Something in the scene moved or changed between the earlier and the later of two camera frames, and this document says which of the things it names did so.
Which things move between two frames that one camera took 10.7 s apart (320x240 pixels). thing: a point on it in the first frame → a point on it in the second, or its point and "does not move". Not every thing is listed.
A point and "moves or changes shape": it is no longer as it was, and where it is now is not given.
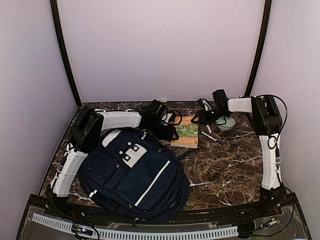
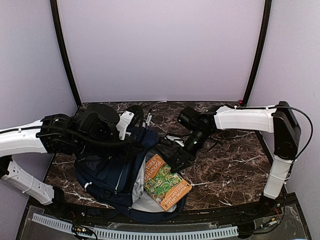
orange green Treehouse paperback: x=187 y=131 moves or changes shape
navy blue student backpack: x=131 y=174 does not move
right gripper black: x=202 y=118 → x=183 y=155
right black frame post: x=260 y=49 does not move
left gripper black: x=169 y=134 → x=129 y=150
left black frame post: x=57 y=24 does not move
